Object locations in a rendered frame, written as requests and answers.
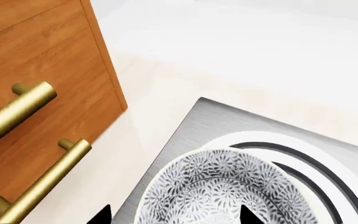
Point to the wooden cabinet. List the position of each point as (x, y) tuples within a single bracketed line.
[(42, 70)]

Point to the white round stove burner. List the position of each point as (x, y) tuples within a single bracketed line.
[(309, 158)]

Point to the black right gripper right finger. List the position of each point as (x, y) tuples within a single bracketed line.
[(249, 215)]

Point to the stainless steel stove top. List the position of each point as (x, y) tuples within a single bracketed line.
[(191, 130)]

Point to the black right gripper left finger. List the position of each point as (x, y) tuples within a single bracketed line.
[(103, 216)]

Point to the white bowl with floral pattern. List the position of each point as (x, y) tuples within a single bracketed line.
[(216, 186)]

